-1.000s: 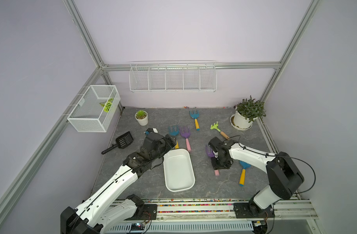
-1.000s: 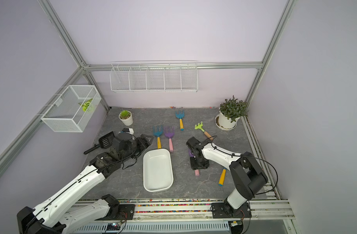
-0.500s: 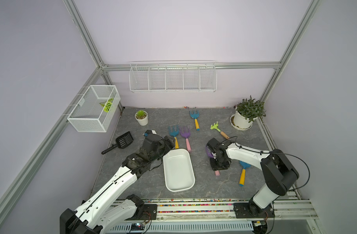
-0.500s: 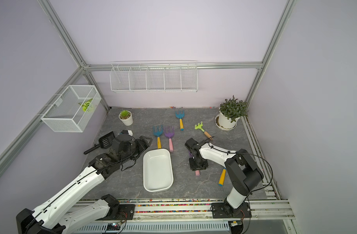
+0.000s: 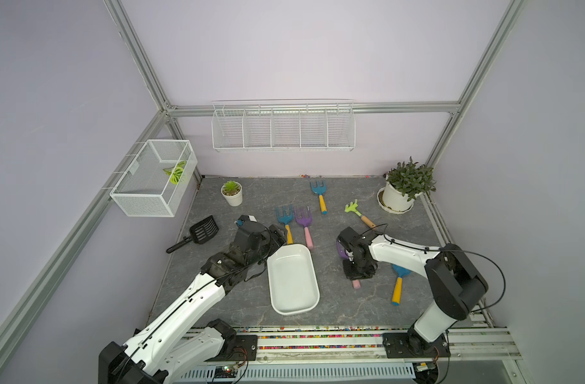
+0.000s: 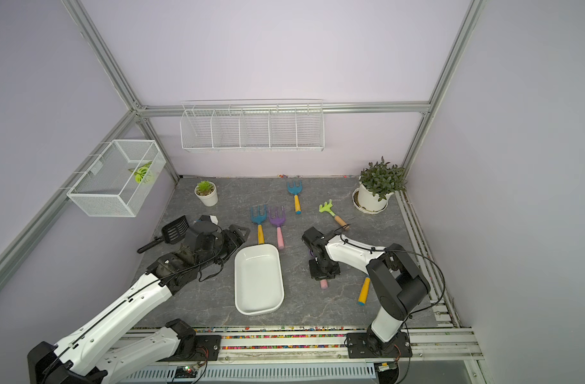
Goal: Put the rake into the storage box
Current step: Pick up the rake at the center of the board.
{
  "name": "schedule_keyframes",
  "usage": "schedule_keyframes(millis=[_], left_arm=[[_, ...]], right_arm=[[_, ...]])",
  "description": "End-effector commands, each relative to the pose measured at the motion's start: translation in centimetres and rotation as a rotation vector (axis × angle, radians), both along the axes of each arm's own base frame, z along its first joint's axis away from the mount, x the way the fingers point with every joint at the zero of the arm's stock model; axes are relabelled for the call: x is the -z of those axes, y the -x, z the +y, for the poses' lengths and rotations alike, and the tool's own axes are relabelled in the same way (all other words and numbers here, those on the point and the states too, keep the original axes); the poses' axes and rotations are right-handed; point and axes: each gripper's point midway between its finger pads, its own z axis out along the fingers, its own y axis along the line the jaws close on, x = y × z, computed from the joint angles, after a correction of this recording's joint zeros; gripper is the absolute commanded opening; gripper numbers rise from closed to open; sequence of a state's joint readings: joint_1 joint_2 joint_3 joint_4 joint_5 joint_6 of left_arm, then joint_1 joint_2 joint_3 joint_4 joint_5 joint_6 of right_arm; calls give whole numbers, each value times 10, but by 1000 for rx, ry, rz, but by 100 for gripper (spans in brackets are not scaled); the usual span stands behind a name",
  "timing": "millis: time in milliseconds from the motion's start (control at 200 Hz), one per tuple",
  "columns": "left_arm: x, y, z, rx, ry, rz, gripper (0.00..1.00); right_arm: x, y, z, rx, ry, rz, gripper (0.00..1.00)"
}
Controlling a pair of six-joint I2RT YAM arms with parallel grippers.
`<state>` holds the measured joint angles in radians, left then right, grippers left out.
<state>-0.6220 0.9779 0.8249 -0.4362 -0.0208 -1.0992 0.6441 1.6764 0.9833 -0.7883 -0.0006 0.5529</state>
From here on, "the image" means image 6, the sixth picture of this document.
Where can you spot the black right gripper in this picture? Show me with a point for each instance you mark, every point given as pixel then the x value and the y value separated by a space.
pixel 315 274

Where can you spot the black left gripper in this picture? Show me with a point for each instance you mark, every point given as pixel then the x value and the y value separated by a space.
pixel 239 238

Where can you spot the teal rake yellow handle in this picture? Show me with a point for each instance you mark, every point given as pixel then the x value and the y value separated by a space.
pixel 363 296
pixel 295 188
pixel 258 215

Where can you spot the white storage tray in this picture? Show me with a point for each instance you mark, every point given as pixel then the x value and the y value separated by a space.
pixel 259 287

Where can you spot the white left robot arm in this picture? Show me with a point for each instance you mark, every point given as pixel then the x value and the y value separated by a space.
pixel 162 280

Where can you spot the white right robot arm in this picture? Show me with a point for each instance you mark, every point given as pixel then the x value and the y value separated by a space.
pixel 397 280

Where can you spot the small white potted plant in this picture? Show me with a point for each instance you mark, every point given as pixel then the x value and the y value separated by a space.
pixel 206 191

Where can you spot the black slotted scoop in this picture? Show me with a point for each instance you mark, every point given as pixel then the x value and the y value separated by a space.
pixel 171 233

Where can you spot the large white potted plant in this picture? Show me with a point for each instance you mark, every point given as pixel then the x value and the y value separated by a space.
pixel 378 182

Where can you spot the green leaf toy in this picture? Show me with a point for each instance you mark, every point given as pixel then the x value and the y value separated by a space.
pixel 143 174

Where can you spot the green rake wooden handle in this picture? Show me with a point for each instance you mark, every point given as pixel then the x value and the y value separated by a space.
pixel 326 207

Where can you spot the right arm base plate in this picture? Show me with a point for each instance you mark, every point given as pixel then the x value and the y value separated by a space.
pixel 367 345

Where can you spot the white wire wall shelf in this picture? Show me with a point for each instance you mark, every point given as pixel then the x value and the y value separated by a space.
pixel 252 125

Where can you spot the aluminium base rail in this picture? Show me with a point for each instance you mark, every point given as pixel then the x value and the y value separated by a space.
pixel 237 346

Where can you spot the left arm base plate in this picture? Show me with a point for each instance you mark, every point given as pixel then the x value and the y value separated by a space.
pixel 200 348

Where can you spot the white wire side basket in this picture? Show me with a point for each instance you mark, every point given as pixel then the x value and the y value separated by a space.
pixel 107 189

